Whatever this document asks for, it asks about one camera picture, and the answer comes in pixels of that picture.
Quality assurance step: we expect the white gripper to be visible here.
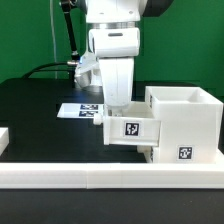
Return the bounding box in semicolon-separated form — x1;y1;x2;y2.
99;57;134;108

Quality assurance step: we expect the white drawer box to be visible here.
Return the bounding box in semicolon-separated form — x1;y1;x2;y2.
93;101;161;146
137;146;153;163

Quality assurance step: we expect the white drawer cabinet frame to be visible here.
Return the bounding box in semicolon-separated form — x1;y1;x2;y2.
145;86;223;164

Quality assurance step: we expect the white front drawer box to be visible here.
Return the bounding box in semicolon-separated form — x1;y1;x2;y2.
137;146;153;163

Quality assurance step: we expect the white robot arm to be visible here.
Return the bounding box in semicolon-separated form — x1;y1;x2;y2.
75;0;174;110

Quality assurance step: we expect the white marker sheet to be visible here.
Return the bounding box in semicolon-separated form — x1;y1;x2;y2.
57;103;103;119

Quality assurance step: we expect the black cable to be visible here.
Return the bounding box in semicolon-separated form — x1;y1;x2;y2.
22;61;81;80

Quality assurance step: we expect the white front fence rail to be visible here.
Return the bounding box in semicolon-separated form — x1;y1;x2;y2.
0;163;224;189

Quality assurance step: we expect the white fence rail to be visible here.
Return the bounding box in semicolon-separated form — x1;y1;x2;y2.
0;163;224;189
0;128;9;155

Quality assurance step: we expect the white left fence rail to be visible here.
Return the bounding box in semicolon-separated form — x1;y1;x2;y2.
0;128;9;155

